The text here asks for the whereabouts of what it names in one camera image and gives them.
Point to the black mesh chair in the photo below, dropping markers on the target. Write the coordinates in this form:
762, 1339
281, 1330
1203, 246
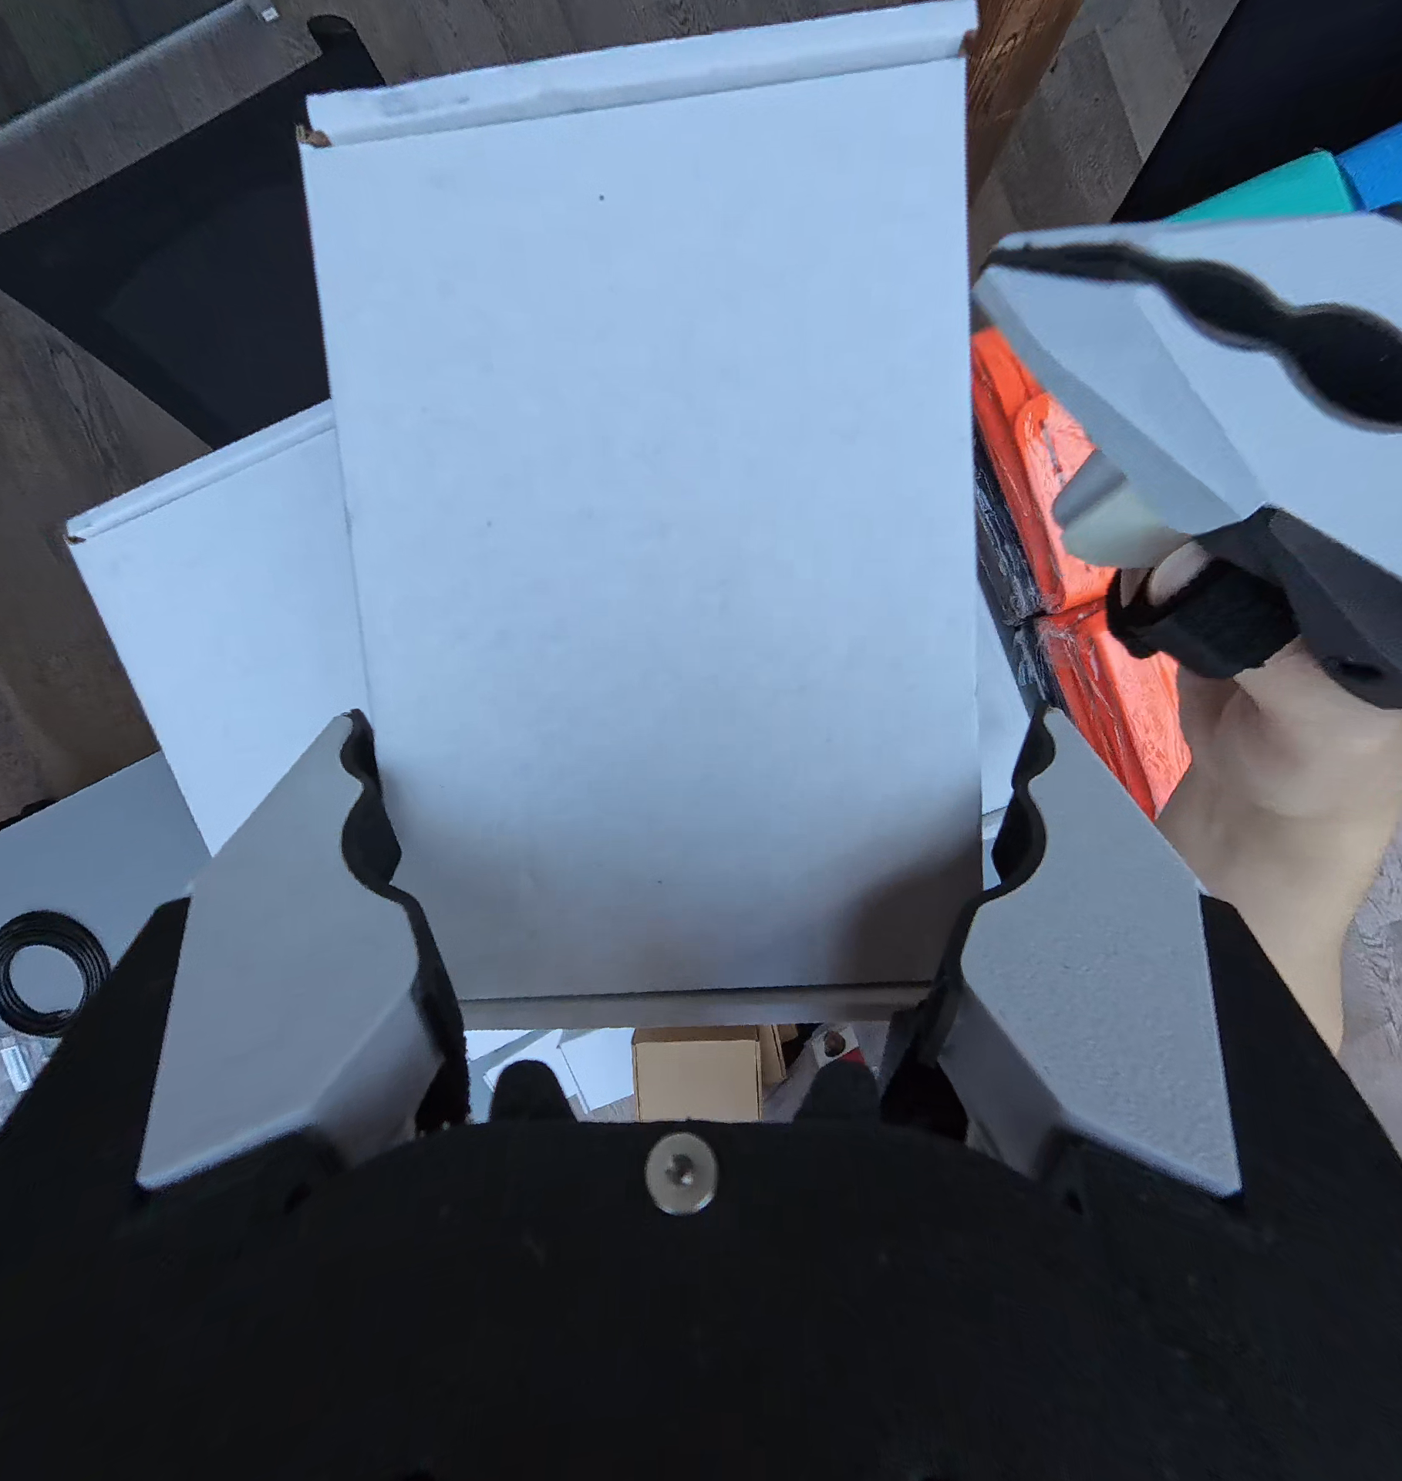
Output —
168, 267

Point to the white cardboard box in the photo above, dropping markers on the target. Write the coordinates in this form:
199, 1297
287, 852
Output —
654, 556
226, 637
1001, 718

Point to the stack of brown flat boxes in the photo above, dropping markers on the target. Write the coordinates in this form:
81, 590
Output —
694, 1076

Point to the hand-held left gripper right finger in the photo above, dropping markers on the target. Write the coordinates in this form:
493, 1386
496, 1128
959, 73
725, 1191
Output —
1105, 1018

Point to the stack of wrapped coloured cloths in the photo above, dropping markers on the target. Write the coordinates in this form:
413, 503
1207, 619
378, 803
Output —
1071, 695

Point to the person's right forearm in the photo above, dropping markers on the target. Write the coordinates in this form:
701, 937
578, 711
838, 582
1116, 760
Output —
1291, 926

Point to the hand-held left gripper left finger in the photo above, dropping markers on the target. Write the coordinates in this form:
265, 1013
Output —
284, 1018

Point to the small clear parts packets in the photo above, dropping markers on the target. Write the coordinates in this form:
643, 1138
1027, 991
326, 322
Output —
13, 1071

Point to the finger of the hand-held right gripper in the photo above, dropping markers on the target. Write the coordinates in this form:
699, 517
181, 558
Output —
1326, 261
1232, 440

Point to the wooden pillar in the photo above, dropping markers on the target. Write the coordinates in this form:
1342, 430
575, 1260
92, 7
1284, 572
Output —
1013, 70

